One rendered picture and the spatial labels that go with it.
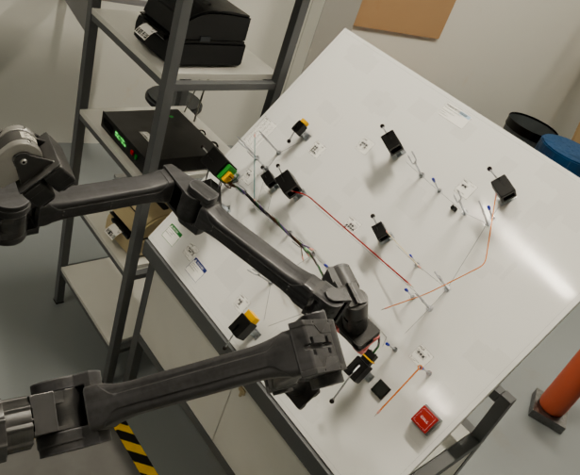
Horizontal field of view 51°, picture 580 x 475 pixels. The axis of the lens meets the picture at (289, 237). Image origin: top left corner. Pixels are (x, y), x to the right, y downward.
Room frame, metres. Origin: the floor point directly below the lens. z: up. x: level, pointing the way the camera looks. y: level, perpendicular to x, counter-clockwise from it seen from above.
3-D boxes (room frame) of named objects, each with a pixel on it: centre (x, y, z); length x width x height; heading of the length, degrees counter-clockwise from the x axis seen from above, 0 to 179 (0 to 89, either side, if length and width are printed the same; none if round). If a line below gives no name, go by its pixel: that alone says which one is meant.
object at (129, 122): (2.01, 0.59, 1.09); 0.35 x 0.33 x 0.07; 50
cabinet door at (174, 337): (1.53, 0.21, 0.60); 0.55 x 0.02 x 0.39; 50
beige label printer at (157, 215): (1.98, 0.54, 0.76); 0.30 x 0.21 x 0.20; 144
